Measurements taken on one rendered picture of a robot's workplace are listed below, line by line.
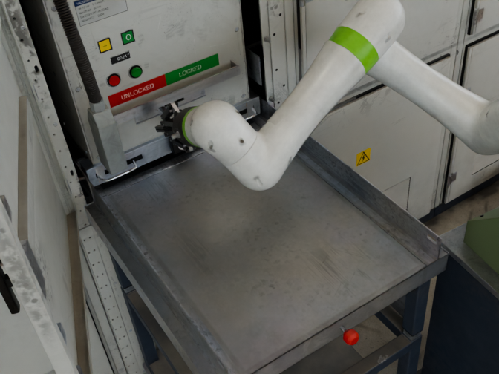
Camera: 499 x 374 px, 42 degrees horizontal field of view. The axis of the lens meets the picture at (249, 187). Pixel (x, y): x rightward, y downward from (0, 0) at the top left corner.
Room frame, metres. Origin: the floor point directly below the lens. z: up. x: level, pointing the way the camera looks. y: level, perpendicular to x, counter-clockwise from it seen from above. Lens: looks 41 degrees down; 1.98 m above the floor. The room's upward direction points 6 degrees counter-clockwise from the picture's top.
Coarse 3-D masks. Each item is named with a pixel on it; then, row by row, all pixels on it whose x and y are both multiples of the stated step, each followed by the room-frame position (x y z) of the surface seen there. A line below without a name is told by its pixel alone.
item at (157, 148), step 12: (252, 96) 1.60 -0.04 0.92; (240, 108) 1.56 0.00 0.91; (144, 144) 1.42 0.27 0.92; (156, 144) 1.43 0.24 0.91; (168, 144) 1.45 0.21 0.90; (132, 156) 1.40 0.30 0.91; (144, 156) 1.41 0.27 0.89; (156, 156) 1.43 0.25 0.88; (84, 168) 1.35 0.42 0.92; (96, 180) 1.34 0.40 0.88
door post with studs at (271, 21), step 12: (264, 0) 1.58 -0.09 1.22; (276, 0) 1.60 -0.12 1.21; (264, 12) 1.58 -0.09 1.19; (276, 12) 1.59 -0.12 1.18; (264, 24) 1.58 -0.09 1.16; (276, 24) 1.59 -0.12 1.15; (264, 36) 1.58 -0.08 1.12; (276, 36) 1.59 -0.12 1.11; (264, 48) 1.58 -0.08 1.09; (276, 48) 1.59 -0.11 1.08; (264, 60) 1.58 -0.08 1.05; (276, 60) 1.59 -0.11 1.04; (264, 72) 1.58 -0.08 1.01; (276, 72) 1.59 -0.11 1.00; (264, 84) 1.62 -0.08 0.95; (276, 84) 1.59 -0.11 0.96; (276, 96) 1.59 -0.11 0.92; (276, 108) 1.58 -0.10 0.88
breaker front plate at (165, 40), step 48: (48, 0) 1.36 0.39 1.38; (144, 0) 1.47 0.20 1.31; (192, 0) 1.53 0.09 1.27; (96, 48) 1.40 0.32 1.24; (144, 48) 1.46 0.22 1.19; (192, 48) 1.52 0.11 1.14; (240, 48) 1.59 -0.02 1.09; (144, 96) 1.44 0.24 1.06; (192, 96) 1.51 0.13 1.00; (240, 96) 1.58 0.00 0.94
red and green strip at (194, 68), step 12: (204, 60) 1.53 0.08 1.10; (216, 60) 1.55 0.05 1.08; (180, 72) 1.50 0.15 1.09; (192, 72) 1.51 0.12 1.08; (144, 84) 1.45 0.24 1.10; (156, 84) 1.46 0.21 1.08; (168, 84) 1.48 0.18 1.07; (108, 96) 1.40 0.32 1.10; (120, 96) 1.41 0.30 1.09; (132, 96) 1.43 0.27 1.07
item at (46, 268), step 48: (0, 0) 1.28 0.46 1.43; (0, 48) 1.21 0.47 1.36; (0, 96) 1.05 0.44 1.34; (0, 144) 0.91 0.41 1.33; (0, 192) 0.80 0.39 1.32; (48, 192) 1.15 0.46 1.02; (0, 240) 0.67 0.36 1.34; (48, 240) 0.97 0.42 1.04; (0, 288) 0.69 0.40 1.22; (48, 288) 0.83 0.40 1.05; (48, 336) 0.67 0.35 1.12
